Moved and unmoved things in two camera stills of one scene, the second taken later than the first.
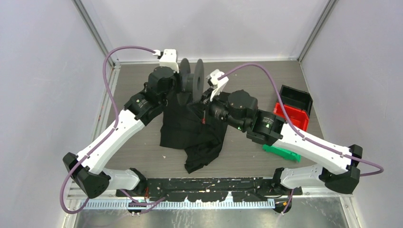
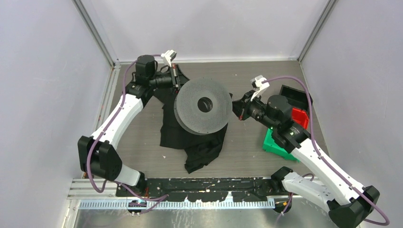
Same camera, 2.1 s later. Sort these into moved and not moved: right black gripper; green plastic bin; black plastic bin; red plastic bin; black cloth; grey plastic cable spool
Moved: grey plastic cable spool; right black gripper
Not moved: black plastic bin; black cloth; green plastic bin; red plastic bin
